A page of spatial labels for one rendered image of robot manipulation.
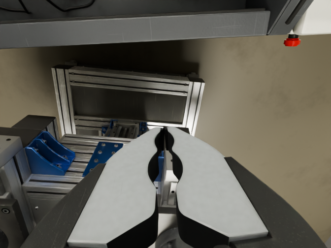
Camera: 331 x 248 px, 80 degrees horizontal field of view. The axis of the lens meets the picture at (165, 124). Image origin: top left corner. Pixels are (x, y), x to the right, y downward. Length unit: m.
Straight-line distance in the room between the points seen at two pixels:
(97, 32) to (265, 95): 1.36
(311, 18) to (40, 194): 0.70
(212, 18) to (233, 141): 1.38
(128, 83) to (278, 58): 0.99
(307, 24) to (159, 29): 0.24
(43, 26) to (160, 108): 0.90
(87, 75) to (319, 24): 1.05
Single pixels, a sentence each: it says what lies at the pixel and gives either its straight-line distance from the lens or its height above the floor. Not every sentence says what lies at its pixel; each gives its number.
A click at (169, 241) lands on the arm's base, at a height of 1.06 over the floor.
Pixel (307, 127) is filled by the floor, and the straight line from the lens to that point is 1.90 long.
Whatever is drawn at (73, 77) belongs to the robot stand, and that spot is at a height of 0.23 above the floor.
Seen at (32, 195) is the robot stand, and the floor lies 0.95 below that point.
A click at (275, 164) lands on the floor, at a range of 1.99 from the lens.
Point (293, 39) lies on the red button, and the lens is 0.62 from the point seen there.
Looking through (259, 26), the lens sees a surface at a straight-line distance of 0.42.
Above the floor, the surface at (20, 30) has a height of 0.95.
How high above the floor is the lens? 1.33
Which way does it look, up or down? 62 degrees down
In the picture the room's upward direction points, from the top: 177 degrees clockwise
